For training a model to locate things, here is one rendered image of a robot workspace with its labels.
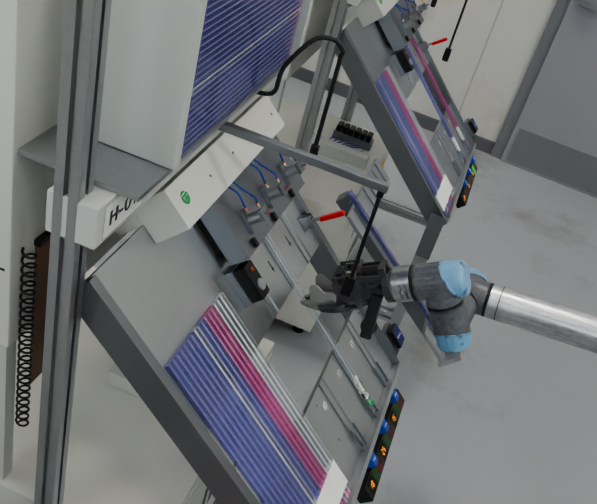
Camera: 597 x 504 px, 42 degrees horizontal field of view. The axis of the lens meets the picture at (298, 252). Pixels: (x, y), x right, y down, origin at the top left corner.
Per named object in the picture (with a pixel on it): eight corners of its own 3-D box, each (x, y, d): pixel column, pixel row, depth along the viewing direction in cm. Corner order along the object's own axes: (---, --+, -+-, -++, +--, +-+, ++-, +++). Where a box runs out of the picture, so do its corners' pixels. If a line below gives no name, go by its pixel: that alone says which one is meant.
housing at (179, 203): (236, 148, 178) (285, 124, 171) (132, 255, 138) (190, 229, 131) (217, 118, 176) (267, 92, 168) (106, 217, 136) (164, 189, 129)
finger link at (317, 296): (294, 283, 167) (334, 277, 164) (302, 306, 169) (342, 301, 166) (290, 291, 164) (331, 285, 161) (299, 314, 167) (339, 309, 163)
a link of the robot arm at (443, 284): (469, 307, 152) (459, 268, 149) (414, 312, 156) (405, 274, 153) (474, 288, 158) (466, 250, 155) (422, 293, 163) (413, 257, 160)
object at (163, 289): (303, 250, 186) (320, 243, 184) (183, 440, 133) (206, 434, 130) (231, 131, 176) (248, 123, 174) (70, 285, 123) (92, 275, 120)
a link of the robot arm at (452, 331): (482, 327, 165) (472, 281, 161) (469, 356, 156) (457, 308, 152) (447, 328, 169) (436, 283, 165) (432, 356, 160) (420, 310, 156)
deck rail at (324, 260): (378, 367, 199) (400, 361, 196) (377, 372, 198) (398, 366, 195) (233, 128, 178) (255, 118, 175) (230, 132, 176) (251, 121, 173)
